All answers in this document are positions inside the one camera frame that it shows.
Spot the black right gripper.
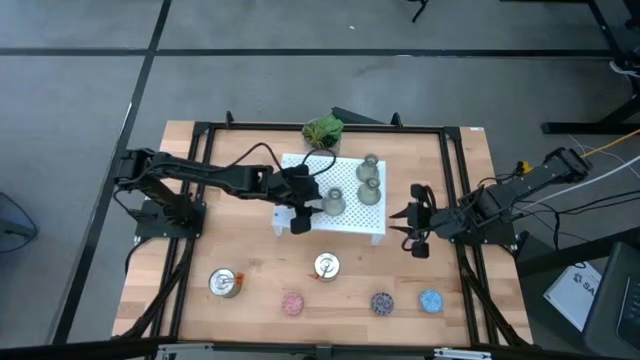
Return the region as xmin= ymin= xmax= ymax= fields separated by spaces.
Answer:
xmin=389 ymin=183 xmax=454 ymax=259

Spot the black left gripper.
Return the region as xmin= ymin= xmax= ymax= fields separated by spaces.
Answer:
xmin=272 ymin=164 xmax=325 ymax=235

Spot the green ribbed glass vase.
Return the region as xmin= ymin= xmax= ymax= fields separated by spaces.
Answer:
xmin=356 ymin=177 xmax=383 ymax=207
xmin=355 ymin=153 xmax=381 ymax=183
xmin=322 ymin=187 xmax=347 ymax=217

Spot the orange candle can with tag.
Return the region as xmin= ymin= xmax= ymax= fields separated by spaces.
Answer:
xmin=309 ymin=251 xmax=343 ymax=284

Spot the blue patterned candle tin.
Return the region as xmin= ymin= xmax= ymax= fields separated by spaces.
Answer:
xmin=418 ymin=289 xmax=445 ymax=315

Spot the dark red-white patterned candle tin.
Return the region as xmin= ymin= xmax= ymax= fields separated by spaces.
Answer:
xmin=370 ymin=291 xmax=395 ymax=317

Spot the pink floral candle tin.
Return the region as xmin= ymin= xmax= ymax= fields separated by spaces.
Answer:
xmin=280 ymin=291 xmax=305 ymax=317

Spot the silver tin can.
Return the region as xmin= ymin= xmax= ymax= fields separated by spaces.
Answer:
xmin=207 ymin=267 xmax=246 ymax=300

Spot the white perforated metal shelf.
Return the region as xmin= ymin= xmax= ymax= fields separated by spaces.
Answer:
xmin=271 ymin=152 xmax=389 ymax=246

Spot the green potted plant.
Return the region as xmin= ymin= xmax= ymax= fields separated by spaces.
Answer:
xmin=301 ymin=113 xmax=345 ymax=154

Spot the white printed paper manual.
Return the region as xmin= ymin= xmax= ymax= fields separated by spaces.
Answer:
xmin=543 ymin=261 xmax=604 ymax=332

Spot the black desk leg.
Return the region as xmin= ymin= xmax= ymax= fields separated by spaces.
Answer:
xmin=541 ymin=94 xmax=640 ymax=135

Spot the black tripod leg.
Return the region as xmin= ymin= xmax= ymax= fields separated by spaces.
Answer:
xmin=407 ymin=0 xmax=431 ymax=24

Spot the dark grey laptop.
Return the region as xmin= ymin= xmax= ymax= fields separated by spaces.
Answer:
xmin=582 ymin=242 xmax=640 ymax=359

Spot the black white shoe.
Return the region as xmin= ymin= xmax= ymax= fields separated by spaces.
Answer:
xmin=609 ymin=52 xmax=640 ymax=81

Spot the dark grey chair base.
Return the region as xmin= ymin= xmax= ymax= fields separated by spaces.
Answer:
xmin=0 ymin=192 xmax=39 ymax=254

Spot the black metal table frame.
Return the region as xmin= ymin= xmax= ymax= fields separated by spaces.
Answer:
xmin=112 ymin=110 xmax=534 ymax=351

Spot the black angled bracket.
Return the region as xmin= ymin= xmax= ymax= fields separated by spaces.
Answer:
xmin=330 ymin=105 xmax=389 ymax=126

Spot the black cable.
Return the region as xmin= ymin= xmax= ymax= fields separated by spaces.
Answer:
xmin=519 ymin=189 xmax=640 ymax=251

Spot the white cable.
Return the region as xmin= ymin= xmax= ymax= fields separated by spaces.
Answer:
xmin=519 ymin=154 xmax=640 ymax=211

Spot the yellow cable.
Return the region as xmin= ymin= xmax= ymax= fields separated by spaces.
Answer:
xmin=517 ymin=128 xmax=640 ymax=174

